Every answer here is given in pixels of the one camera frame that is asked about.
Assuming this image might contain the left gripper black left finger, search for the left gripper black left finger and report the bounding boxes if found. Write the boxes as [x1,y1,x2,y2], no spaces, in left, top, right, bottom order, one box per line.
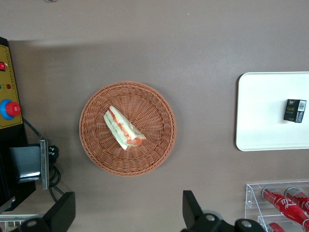
[11,191,76,232]

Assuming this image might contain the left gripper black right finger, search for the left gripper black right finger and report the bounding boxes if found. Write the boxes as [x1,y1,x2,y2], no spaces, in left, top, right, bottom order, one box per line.
[181,190,267,232]

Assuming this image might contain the plastic-wrapped sandwich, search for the plastic-wrapped sandwich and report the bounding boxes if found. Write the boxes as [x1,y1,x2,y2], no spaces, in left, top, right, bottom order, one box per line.
[103,105,147,151]

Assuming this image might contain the brown round wicker basket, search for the brown round wicker basket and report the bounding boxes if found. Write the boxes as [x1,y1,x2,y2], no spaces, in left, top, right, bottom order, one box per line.
[79,81,177,177]

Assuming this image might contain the cream plastic tray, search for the cream plastic tray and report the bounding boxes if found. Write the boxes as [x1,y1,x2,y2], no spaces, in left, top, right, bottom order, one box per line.
[236,71,309,152]

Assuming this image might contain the grey metal bar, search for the grey metal bar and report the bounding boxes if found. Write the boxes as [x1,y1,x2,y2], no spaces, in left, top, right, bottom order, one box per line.
[0,196,16,214]

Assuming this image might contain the clear acrylic bottle rack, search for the clear acrylic bottle rack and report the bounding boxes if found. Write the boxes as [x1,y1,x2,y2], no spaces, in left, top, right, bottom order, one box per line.
[244,180,309,232]

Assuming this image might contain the black socket box metal plate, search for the black socket box metal plate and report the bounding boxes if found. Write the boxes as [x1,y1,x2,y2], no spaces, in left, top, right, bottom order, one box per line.
[9,137,50,191]

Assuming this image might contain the red Coca-Cola bottle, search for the red Coca-Cola bottle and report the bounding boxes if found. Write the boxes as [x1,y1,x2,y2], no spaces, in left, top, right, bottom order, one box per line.
[262,187,309,229]
[284,187,309,212]
[266,221,287,232]

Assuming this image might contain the red emergency stop button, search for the red emergency stop button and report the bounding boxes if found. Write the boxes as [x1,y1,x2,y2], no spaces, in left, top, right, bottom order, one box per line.
[0,99,22,121]

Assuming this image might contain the small black carton box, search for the small black carton box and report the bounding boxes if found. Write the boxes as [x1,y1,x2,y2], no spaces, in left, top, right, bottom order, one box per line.
[283,99,307,124]

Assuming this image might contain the black appliance with yellow panel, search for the black appliance with yellow panel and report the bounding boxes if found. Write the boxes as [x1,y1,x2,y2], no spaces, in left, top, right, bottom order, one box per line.
[0,36,41,215]

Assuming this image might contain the white wire rack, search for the white wire rack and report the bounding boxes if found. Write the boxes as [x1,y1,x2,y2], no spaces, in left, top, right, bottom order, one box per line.
[0,213,46,232]

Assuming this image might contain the black power cable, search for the black power cable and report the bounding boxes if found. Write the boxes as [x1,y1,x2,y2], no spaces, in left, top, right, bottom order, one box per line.
[22,117,65,204]

